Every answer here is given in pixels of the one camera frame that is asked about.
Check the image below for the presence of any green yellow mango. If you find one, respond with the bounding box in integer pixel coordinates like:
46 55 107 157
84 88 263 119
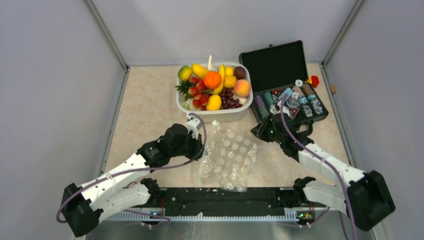
177 65 193 82

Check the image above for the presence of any green pineapple crown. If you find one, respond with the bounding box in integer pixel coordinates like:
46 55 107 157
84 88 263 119
175 80 195 101

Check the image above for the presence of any purple grape bunch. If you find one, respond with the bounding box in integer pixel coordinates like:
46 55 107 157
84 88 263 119
218 88 243 110

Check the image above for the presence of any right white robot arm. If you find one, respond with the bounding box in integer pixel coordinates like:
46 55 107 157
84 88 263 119
250 113 396 231

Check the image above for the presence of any black poker chip case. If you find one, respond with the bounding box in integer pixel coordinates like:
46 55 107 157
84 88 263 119
238 40 308 123

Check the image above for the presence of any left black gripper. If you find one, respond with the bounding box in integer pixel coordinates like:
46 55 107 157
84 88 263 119
170 131 208 161

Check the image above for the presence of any small wooden block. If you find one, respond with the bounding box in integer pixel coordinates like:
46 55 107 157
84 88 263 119
329 84 337 94

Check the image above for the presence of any peach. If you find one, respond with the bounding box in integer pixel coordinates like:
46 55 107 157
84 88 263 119
233 79 251 98

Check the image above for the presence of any yellow lemon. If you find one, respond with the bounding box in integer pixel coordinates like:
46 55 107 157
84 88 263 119
206 94 222 111

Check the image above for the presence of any orange persimmon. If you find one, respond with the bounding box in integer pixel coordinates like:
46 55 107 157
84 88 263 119
203 72 221 90

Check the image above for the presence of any clear zip top bag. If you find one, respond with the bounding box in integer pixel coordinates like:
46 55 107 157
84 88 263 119
199 120 258 193

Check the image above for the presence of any white plastic fruit basket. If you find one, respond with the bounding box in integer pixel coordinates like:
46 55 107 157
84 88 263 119
176 62 254 123

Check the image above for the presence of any yellow wrinkled fruit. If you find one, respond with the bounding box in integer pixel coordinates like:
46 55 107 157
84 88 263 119
223 75 237 89

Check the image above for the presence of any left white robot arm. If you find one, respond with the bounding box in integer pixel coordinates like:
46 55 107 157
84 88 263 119
55 119 207 237

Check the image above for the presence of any dark purple passion fruit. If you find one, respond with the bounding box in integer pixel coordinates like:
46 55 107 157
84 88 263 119
234 66 247 80

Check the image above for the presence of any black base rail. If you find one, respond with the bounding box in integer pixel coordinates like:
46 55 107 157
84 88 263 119
135 187 317 225

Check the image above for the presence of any white peeled banana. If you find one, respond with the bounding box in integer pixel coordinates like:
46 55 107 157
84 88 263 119
207 55 217 72

